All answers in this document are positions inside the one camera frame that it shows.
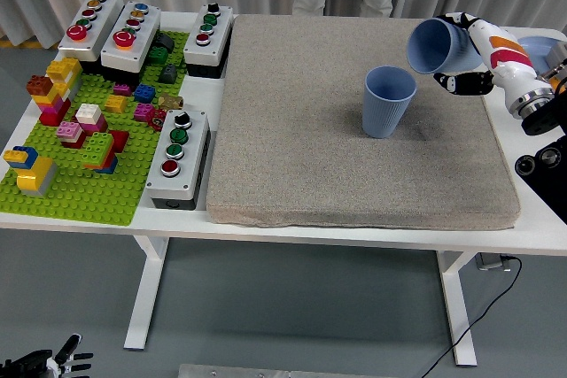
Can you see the green orange blue brick stack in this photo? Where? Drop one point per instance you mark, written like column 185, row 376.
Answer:
column 97, row 148

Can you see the blue plate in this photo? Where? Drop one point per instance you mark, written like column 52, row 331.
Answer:
column 540, row 46

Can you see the red toy brick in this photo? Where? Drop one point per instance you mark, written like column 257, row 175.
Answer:
column 120, row 141

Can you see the small magenta toy brick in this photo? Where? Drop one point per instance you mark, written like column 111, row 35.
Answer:
column 122, row 89

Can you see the yellow toy brick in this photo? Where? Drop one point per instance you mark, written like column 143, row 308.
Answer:
column 116, row 103

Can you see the yellow blue grey brick stack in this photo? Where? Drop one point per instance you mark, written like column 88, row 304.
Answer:
column 37, row 174

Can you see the blue ribbed plastic cup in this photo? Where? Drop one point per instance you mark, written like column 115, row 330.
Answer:
column 429, row 46
column 381, row 117

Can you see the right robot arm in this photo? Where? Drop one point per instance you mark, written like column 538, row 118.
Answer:
column 545, row 119

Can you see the dark green toy brick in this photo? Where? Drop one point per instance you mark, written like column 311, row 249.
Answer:
column 158, row 56

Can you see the grey-brown mat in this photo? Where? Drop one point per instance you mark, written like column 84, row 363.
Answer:
column 310, row 130

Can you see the blue toy brick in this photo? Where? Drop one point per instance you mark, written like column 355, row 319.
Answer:
column 145, row 94

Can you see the grey power box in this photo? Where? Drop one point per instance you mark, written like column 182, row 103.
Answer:
column 487, row 263

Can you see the four-button control box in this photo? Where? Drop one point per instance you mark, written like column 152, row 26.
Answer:
column 195, row 152
column 219, row 37

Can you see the brown yellow red brick stack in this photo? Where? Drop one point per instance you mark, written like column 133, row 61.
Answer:
column 44, row 99

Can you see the white and magenta brick stack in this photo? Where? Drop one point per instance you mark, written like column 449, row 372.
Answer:
column 90, row 114

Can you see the white table leg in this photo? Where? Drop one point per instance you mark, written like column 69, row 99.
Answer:
column 146, row 298
column 456, row 307

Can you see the grey metal block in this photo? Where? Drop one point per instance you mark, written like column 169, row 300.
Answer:
column 557, row 52

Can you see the five-button control box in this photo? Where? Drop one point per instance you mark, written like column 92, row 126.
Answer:
column 142, row 41
column 106, row 28

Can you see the green toy brick baseplate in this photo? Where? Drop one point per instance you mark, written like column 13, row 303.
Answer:
column 88, row 201

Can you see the yellow and white brick stack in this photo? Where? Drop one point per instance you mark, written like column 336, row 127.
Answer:
column 64, row 69

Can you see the pink and red brick stack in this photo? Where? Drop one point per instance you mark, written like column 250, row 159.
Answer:
column 71, row 130

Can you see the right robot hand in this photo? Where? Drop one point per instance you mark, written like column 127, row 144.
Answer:
column 509, row 72

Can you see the grey sloped toy brick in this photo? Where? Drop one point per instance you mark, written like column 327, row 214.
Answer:
column 168, row 74

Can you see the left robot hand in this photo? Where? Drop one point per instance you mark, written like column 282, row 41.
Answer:
column 31, row 364

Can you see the orange fruit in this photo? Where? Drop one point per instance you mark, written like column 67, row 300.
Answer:
column 561, row 86

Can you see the black curved toy brick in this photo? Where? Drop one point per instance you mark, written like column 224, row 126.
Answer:
column 165, row 43

